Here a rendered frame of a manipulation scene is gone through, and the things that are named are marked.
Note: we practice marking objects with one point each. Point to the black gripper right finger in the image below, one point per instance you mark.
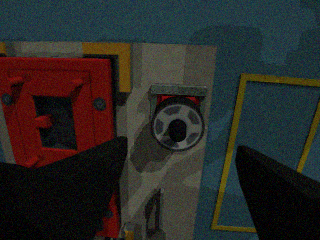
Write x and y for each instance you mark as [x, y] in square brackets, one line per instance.
[284, 204]

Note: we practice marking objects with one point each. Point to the black wheel with grey hub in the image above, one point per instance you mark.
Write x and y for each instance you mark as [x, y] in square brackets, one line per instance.
[181, 108]

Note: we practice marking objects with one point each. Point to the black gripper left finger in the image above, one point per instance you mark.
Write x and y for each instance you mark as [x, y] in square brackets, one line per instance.
[64, 200]

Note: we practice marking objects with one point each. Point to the yellow rectangular outline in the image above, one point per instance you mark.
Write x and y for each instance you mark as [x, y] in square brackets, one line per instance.
[233, 132]

